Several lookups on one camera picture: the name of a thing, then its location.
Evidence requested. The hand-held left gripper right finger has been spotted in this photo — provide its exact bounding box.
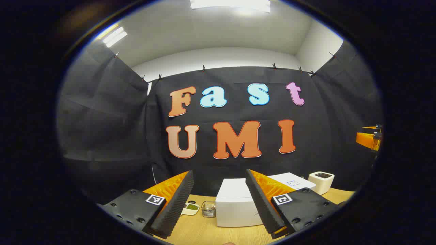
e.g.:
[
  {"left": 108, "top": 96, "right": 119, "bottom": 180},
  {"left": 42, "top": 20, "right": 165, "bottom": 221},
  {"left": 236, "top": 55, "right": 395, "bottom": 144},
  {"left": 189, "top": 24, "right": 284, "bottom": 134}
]
[{"left": 245, "top": 169, "right": 346, "bottom": 239}]

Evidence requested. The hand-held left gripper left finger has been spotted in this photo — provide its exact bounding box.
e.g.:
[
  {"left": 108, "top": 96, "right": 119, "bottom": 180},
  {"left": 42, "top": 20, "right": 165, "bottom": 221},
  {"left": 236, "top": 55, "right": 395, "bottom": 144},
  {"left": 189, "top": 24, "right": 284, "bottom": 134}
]
[{"left": 97, "top": 170, "right": 194, "bottom": 240}]

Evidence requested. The white microwave oven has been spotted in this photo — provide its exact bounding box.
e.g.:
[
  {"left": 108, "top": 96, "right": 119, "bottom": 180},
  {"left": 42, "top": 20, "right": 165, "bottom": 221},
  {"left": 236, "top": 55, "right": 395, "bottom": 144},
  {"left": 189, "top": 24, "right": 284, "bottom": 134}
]
[{"left": 215, "top": 173, "right": 317, "bottom": 228}]

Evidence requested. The white divided spice dish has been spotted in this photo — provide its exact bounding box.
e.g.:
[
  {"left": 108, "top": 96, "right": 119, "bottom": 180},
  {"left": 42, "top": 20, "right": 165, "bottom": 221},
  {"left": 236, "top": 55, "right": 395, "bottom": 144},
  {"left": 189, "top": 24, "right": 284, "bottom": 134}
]
[{"left": 181, "top": 201, "right": 200, "bottom": 216}]

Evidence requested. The white toaster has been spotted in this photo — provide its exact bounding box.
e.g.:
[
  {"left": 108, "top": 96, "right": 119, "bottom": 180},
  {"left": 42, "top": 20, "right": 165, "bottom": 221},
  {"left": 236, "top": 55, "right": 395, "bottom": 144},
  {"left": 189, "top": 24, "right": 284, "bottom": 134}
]
[{"left": 308, "top": 171, "right": 335, "bottom": 195}]

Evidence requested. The black backdrop cloth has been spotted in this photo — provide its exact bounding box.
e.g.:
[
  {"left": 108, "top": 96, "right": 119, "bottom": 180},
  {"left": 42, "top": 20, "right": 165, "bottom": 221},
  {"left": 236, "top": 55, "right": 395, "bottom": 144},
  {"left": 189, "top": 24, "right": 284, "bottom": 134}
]
[{"left": 56, "top": 40, "right": 384, "bottom": 205}]

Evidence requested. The ceiling light panel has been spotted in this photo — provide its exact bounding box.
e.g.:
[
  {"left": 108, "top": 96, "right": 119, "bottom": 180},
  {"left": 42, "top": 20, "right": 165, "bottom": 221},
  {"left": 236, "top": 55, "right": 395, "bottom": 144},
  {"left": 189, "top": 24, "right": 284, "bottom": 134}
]
[{"left": 102, "top": 27, "right": 128, "bottom": 48}]

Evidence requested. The metal wire holder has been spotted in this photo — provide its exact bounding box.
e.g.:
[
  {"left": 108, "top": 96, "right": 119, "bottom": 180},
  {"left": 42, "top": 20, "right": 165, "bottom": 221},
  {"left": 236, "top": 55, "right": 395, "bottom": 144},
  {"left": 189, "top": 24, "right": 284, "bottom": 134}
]
[{"left": 201, "top": 201, "right": 216, "bottom": 218}]

